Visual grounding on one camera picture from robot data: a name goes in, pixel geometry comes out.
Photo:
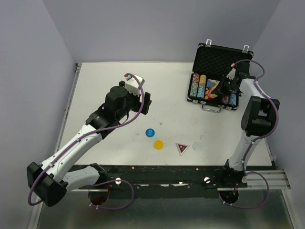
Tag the right aluminium extrusion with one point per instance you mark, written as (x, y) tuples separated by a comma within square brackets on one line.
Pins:
[(251, 180)]

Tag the yellow round button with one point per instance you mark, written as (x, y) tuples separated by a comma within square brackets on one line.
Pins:
[(158, 144)]

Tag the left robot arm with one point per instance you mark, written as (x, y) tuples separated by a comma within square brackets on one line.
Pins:
[(52, 179)]

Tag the blue playing card deck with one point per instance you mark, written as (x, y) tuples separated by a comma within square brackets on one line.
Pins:
[(212, 83)]

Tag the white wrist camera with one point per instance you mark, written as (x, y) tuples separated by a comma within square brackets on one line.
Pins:
[(231, 74), (131, 84)]

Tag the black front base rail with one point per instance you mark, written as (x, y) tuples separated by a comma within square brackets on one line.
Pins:
[(155, 182)]

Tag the red playing card deck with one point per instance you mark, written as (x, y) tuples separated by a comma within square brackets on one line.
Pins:
[(209, 95)]

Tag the red white chip row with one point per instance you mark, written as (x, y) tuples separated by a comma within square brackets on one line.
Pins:
[(194, 85)]

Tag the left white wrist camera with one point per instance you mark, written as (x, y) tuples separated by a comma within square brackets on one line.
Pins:
[(131, 84)]

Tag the clear round button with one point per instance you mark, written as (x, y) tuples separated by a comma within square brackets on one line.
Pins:
[(197, 146)]

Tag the blue round button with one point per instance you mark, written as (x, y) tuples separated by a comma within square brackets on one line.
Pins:
[(150, 132)]

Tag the black poker chip case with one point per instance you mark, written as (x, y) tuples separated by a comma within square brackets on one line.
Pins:
[(214, 62)]

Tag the triangular all-in marker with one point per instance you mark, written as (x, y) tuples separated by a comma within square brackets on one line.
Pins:
[(181, 148)]

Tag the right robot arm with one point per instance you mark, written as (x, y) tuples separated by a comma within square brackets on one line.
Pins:
[(259, 120)]

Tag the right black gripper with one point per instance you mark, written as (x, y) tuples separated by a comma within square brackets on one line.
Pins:
[(220, 89)]

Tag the yellow chip row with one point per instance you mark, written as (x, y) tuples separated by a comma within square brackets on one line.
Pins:
[(202, 81)]

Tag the blue poker chip stack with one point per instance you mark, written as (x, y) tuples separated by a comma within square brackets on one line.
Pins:
[(201, 92)]

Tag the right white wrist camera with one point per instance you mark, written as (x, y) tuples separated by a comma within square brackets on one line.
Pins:
[(231, 74)]

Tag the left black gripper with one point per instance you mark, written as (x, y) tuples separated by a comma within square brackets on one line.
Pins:
[(147, 103)]

